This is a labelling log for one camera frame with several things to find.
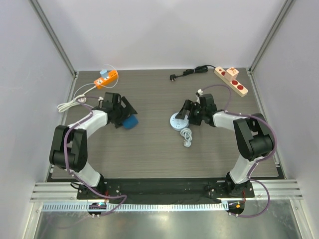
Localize light blue charger plug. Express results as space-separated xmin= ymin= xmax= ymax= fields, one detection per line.
xmin=100 ymin=69 xmax=109 ymax=79

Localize blue cube socket adapter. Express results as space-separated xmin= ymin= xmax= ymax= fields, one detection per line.
xmin=123 ymin=115 xmax=139 ymax=129

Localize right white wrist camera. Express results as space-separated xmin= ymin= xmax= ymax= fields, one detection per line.
xmin=195 ymin=89 xmax=203 ymax=97

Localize beige power strip red sockets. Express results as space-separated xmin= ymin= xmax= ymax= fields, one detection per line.
xmin=214 ymin=67 xmax=249 ymax=97

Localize beige cube socket adapter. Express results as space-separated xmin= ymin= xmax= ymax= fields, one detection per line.
xmin=224 ymin=67 xmax=239 ymax=81

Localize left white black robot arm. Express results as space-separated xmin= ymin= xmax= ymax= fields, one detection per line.
xmin=49 ymin=92 xmax=138 ymax=199

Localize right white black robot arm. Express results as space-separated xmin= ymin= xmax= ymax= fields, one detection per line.
xmin=174 ymin=94 xmax=276 ymax=197

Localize orange power strip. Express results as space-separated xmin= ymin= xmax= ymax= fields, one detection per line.
xmin=93 ymin=70 xmax=118 ymax=89

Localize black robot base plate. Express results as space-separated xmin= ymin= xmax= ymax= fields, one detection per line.
xmin=76 ymin=178 xmax=255 ymax=204

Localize white power strip cord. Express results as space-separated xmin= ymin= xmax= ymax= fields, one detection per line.
xmin=57 ymin=83 xmax=96 ymax=114

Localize thin white charging cable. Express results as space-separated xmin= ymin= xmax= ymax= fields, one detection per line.
xmin=101 ymin=64 xmax=120 ymax=88

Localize light blue round power socket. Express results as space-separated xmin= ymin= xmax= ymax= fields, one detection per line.
xmin=169 ymin=112 xmax=194 ymax=149

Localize white slotted cable duct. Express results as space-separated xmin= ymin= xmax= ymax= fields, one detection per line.
xmin=42 ymin=201 xmax=228 ymax=212

